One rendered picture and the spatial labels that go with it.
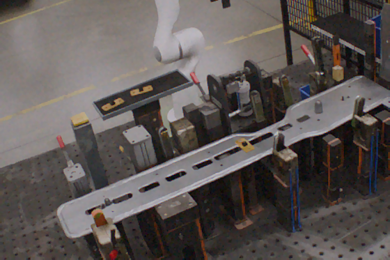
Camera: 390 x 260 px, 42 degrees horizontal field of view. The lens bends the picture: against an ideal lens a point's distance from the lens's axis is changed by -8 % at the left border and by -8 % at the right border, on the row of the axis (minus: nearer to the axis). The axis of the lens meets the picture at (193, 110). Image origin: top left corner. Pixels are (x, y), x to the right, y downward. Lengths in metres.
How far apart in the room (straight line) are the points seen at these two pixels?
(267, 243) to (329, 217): 0.26
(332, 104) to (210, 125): 0.49
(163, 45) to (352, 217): 1.05
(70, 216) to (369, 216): 1.10
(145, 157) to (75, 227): 0.38
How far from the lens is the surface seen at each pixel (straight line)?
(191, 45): 2.34
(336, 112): 2.09
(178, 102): 2.46
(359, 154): 2.07
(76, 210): 1.85
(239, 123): 2.14
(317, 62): 2.19
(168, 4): 2.29
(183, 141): 1.97
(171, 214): 1.68
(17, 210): 2.48
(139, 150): 1.91
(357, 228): 2.03
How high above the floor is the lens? 2.14
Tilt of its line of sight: 31 degrees down
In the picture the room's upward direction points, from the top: 11 degrees counter-clockwise
